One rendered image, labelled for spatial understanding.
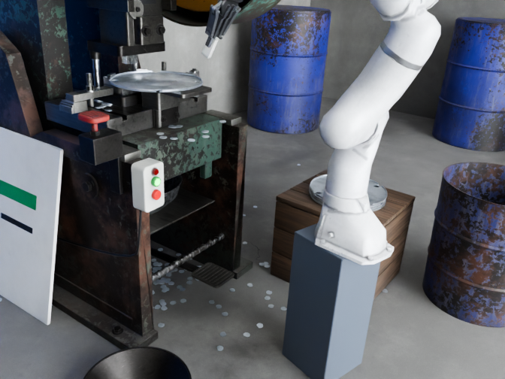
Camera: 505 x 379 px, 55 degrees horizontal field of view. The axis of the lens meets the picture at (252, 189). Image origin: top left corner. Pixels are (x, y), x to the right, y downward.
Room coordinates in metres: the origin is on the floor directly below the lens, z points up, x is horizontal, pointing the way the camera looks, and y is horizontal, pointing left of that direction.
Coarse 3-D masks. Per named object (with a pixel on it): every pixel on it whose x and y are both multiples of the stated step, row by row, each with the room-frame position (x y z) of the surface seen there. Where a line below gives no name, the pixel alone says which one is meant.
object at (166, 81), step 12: (132, 72) 1.65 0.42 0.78; (144, 72) 1.67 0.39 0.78; (168, 72) 1.69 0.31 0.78; (180, 72) 1.68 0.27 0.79; (120, 84) 1.47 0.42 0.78; (132, 84) 1.48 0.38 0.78; (144, 84) 1.48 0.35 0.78; (156, 84) 1.48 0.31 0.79; (168, 84) 1.50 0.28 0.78; (180, 84) 1.52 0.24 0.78; (192, 84) 1.53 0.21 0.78
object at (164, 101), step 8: (200, 88) 1.49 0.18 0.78; (208, 88) 1.50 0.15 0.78; (144, 96) 1.51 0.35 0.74; (152, 96) 1.49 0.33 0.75; (160, 96) 1.48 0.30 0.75; (168, 96) 1.51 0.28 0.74; (176, 96) 1.41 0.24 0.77; (184, 96) 1.40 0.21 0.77; (192, 96) 1.43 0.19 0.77; (144, 104) 1.51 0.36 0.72; (152, 104) 1.49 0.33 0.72; (160, 104) 1.48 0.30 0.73; (168, 104) 1.51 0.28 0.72; (176, 104) 1.54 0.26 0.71; (160, 112) 1.48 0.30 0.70; (168, 112) 1.51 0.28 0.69; (176, 112) 1.54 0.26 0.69; (160, 120) 1.48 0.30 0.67; (168, 120) 1.51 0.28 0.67; (176, 120) 1.54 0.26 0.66
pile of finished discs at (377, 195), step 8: (320, 176) 1.81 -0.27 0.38; (312, 184) 1.73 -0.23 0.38; (320, 184) 1.74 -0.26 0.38; (368, 184) 1.77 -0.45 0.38; (376, 184) 1.77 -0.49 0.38; (312, 192) 1.68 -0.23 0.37; (320, 192) 1.67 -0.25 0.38; (368, 192) 1.69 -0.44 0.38; (376, 192) 1.70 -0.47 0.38; (384, 192) 1.70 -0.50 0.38; (320, 200) 1.61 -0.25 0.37; (376, 200) 1.62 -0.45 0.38; (384, 200) 1.62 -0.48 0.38; (376, 208) 1.61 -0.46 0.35
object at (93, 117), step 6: (78, 114) 1.21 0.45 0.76; (84, 114) 1.20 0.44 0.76; (90, 114) 1.21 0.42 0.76; (96, 114) 1.21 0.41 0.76; (102, 114) 1.22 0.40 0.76; (84, 120) 1.19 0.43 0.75; (90, 120) 1.18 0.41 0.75; (96, 120) 1.18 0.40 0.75; (102, 120) 1.19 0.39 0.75; (96, 126) 1.21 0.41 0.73
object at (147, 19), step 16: (144, 0) 1.57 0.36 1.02; (160, 0) 1.62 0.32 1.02; (112, 16) 1.54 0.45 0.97; (128, 16) 1.51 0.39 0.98; (144, 16) 1.55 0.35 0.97; (160, 16) 1.58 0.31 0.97; (112, 32) 1.54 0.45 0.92; (128, 32) 1.51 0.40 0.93; (144, 32) 1.52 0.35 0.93; (160, 32) 1.57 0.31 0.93
